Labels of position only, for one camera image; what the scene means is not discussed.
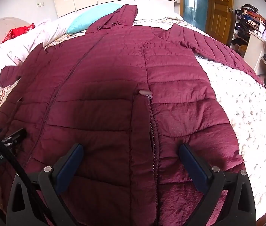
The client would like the diamond-patterned bed sheet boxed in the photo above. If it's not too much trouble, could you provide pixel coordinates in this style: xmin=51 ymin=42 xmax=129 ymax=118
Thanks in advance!
xmin=43 ymin=31 xmax=87 ymax=50

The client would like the cluttered storage shelf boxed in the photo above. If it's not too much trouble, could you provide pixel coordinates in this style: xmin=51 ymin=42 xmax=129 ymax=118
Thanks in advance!
xmin=229 ymin=3 xmax=266 ymax=58

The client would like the white desk unit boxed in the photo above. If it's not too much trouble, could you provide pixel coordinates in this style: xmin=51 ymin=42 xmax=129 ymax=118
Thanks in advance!
xmin=243 ymin=31 xmax=266 ymax=92

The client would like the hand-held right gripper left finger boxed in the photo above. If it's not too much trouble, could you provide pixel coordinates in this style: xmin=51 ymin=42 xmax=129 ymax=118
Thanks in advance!
xmin=6 ymin=143 xmax=84 ymax=226

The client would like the pink floral blanket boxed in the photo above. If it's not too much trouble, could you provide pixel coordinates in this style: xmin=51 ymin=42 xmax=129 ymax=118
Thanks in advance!
xmin=0 ymin=19 xmax=77 ymax=103

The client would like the teal glass door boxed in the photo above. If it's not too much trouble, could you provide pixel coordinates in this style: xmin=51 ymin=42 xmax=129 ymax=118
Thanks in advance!
xmin=179 ymin=0 xmax=209 ymax=32

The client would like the maroon puffer jacket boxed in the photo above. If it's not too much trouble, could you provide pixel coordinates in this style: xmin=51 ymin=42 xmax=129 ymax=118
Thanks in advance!
xmin=0 ymin=4 xmax=264 ymax=226

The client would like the red glitter cloth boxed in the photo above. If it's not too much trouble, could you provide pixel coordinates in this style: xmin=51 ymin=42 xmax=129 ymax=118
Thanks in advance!
xmin=2 ymin=23 xmax=35 ymax=43

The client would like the black cable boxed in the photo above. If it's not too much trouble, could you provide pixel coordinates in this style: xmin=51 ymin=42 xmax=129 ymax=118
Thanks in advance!
xmin=0 ymin=123 xmax=56 ymax=226

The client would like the brown wooden door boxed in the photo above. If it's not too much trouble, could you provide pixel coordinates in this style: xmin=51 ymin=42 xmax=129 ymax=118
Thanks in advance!
xmin=205 ymin=0 xmax=234 ymax=45

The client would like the white pillow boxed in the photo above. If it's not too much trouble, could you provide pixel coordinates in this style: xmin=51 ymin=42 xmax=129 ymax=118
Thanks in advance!
xmin=165 ymin=13 xmax=184 ymax=21

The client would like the teal pillow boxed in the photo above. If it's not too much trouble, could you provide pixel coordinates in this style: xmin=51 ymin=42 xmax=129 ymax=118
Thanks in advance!
xmin=66 ymin=3 xmax=124 ymax=34

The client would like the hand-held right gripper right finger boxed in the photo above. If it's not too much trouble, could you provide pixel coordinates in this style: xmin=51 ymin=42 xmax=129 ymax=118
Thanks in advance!
xmin=179 ymin=143 xmax=257 ymax=226

